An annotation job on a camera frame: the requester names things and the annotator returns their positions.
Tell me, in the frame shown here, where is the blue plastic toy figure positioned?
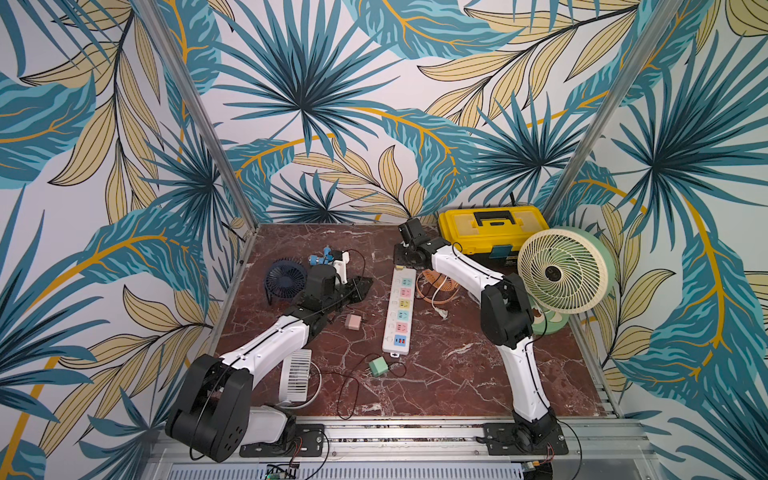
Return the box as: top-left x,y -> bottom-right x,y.
309,246 -> 335,266

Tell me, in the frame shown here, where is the yellow black toolbox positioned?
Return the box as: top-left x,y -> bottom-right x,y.
438,206 -> 549,271

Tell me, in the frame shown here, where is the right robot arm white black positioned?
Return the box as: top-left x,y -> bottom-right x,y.
394,218 -> 558,449

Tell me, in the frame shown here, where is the black thin cable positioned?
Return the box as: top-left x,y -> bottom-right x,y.
311,353 -> 409,421

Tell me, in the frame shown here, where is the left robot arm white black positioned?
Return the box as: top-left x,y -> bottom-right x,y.
165,265 -> 374,462

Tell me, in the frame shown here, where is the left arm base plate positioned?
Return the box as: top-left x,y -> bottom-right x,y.
239,423 -> 326,458

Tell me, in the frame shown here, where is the pink plug adapter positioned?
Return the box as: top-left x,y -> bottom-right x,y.
344,314 -> 362,331

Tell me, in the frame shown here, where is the white fan plug and cable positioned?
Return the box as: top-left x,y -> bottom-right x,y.
429,271 -> 481,322

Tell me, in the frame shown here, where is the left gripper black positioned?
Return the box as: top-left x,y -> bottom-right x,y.
323,274 -> 374,313

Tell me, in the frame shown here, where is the large green cream desk fan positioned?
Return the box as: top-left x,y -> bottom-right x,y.
515,226 -> 617,335

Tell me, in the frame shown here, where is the orange small desk fan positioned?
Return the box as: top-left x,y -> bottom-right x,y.
415,270 -> 460,307

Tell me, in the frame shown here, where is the white power strip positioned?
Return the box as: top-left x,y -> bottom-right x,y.
382,266 -> 416,358

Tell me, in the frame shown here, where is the dark blue small fan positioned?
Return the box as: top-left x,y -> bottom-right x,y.
264,258 -> 307,304

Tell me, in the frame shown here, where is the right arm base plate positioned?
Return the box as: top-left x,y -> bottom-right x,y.
475,422 -> 569,458

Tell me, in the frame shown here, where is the green plug adapter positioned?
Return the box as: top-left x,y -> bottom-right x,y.
368,356 -> 390,378

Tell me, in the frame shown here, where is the white small fan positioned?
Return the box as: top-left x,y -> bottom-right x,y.
278,349 -> 312,404

